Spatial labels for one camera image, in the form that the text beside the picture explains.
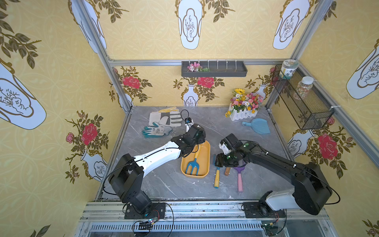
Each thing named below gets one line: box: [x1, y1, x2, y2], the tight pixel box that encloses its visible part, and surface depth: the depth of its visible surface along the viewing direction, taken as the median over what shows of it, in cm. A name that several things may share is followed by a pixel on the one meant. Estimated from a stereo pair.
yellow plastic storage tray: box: [180, 140, 211, 179], surface depth 91 cm
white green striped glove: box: [148, 111, 183, 128], surface depth 115 cm
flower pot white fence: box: [225, 88, 264, 121], surface depth 106 cm
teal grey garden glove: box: [141, 121, 173, 138], surface depth 108 cm
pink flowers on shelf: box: [187, 61, 211, 73], surface depth 89 cm
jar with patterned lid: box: [279, 59, 300, 80], surface depth 87 cm
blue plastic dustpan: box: [241, 118, 271, 134], surface depth 112 cm
